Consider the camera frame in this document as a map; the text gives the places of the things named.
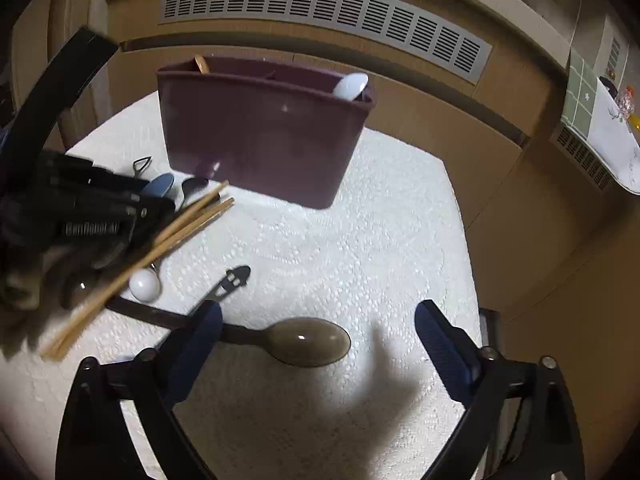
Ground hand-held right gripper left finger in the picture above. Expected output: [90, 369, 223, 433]
[55, 300, 223, 480]

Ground long brown translucent spoon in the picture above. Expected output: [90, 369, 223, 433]
[107, 295, 352, 368]

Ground long grey vent grille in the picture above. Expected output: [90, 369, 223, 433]
[159, 0, 493, 83]

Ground blue spoon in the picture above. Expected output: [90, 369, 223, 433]
[142, 172, 176, 201]

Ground black bottle opener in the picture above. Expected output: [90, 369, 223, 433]
[202, 265, 252, 307]

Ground white floral board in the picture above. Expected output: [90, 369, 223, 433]
[587, 77, 640, 196]

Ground purple plastic utensil holder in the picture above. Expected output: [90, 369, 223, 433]
[156, 56, 377, 210]

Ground person's left hand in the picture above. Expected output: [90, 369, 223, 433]
[0, 242, 68, 356]

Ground black spoon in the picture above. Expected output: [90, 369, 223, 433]
[177, 176, 210, 208]

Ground white lace tablecloth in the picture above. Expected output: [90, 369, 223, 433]
[0, 92, 483, 480]

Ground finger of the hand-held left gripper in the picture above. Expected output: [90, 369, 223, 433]
[121, 193, 177, 251]

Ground green tiled cloth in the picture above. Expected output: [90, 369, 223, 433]
[560, 49, 601, 128]

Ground beige wooden cabinet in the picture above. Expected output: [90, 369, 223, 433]
[10, 0, 640, 441]

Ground black curved bar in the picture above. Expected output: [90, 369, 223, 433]
[0, 25, 120, 171]

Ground clear plastic wrapper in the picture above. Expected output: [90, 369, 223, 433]
[614, 85, 637, 116]

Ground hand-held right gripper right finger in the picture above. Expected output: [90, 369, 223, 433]
[414, 300, 586, 480]

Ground white ball-handled metal utensil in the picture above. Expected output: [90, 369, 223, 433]
[128, 262, 163, 303]

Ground small grey vent grille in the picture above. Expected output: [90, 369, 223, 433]
[550, 125, 618, 193]

